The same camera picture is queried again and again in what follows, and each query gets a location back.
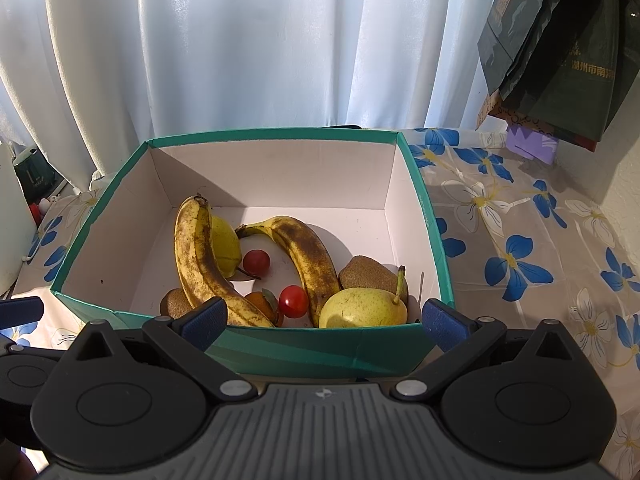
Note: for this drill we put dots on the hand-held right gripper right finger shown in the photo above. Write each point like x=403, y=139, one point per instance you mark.
x=445, y=324

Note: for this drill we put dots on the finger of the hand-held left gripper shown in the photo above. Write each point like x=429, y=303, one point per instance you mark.
x=20, y=314

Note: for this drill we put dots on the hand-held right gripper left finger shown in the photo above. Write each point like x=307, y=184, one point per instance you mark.
x=205, y=322

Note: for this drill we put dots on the brown kiwi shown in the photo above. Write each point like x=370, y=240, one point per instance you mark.
x=176, y=305
x=367, y=272

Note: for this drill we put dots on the orange tangerine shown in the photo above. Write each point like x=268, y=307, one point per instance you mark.
x=260, y=304

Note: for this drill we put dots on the spotted ripe banana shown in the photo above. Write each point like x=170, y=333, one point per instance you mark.
x=310, y=260
x=197, y=260

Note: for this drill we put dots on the yellow-green pear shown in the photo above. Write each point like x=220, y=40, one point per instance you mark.
x=357, y=307
x=227, y=250

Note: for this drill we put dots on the red cherry tomato with stem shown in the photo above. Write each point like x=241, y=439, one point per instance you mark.
x=256, y=261

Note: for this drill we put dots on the teal cardboard box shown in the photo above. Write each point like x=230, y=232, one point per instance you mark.
x=320, y=350

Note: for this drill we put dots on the red and white small toy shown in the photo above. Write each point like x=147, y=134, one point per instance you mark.
x=41, y=209

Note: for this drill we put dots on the floral tablecloth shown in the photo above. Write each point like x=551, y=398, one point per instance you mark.
x=525, y=240

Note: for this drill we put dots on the dark green mug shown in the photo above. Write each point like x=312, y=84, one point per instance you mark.
x=35, y=175

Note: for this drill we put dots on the purple paper item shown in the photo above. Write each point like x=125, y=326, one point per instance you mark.
x=532, y=142

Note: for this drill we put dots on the brown patterned paper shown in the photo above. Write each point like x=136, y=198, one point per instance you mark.
x=492, y=110

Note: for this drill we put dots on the white curtain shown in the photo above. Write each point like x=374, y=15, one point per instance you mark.
x=250, y=45

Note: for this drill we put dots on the dark green paper bag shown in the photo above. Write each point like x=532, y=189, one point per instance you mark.
x=585, y=70
x=520, y=25

